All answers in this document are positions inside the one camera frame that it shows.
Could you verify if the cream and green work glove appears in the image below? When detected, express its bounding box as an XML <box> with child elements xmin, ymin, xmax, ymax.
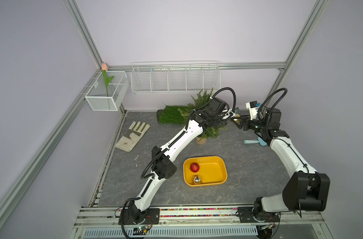
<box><xmin>115</xmin><ymin>121</ymin><xmax>151</xmax><ymax>152</ymax></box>

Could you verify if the red ribbed ball ornament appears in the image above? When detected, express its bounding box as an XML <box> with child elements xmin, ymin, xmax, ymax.
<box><xmin>189</xmin><ymin>162</ymin><xmax>200</xmax><ymax>173</ymax></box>

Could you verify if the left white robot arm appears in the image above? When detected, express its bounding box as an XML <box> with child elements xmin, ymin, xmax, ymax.
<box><xmin>120</xmin><ymin>87</ymin><xmax>236</xmax><ymax>224</ymax></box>

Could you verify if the small green christmas tree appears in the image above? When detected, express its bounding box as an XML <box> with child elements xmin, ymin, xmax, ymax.
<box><xmin>177</xmin><ymin>89</ymin><xmax>227</xmax><ymax>144</ymax></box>

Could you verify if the small white mesh basket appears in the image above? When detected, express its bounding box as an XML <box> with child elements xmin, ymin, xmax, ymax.
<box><xmin>85</xmin><ymin>71</ymin><xmax>129</xmax><ymax>112</ymax></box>

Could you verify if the long white wire basket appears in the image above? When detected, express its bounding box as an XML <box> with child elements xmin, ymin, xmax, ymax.
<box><xmin>131</xmin><ymin>61</ymin><xmax>221</xmax><ymax>94</ymax></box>

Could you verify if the teal garden trowel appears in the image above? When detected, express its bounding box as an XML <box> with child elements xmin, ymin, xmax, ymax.
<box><xmin>244</xmin><ymin>137</ymin><xmax>268</xmax><ymax>146</ymax></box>

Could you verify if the gold ball ornament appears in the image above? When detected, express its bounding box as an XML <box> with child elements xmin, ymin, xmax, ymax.
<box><xmin>230</xmin><ymin>115</ymin><xmax>242</xmax><ymax>125</ymax></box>

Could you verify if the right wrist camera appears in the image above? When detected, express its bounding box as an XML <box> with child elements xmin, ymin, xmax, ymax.
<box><xmin>246</xmin><ymin>101</ymin><xmax>261</xmax><ymax>120</ymax></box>

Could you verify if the green artificial grass mat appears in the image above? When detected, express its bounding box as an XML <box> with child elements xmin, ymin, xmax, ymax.
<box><xmin>157</xmin><ymin>106</ymin><xmax>190</xmax><ymax>124</ymax></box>

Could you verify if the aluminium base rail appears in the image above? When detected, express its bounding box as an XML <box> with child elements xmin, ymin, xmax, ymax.
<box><xmin>70</xmin><ymin>205</ymin><xmax>333</xmax><ymax>239</ymax></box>

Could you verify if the silver ball ornament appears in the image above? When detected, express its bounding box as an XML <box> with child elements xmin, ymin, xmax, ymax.
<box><xmin>192</xmin><ymin>175</ymin><xmax>202</xmax><ymax>185</ymax></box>

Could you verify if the yellow plastic tray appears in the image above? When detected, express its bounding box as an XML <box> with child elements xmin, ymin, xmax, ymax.
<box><xmin>183</xmin><ymin>156</ymin><xmax>228</xmax><ymax>187</ymax></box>

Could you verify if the pink artificial tulip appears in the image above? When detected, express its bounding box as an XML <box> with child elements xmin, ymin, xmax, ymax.
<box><xmin>101</xmin><ymin>63</ymin><xmax>114</xmax><ymax>96</ymax></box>

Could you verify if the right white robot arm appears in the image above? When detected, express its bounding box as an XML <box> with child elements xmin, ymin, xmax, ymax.
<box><xmin>231</xmin><ymin>88</ymin><xmax>330</xmax><ymax>222</ymax></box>

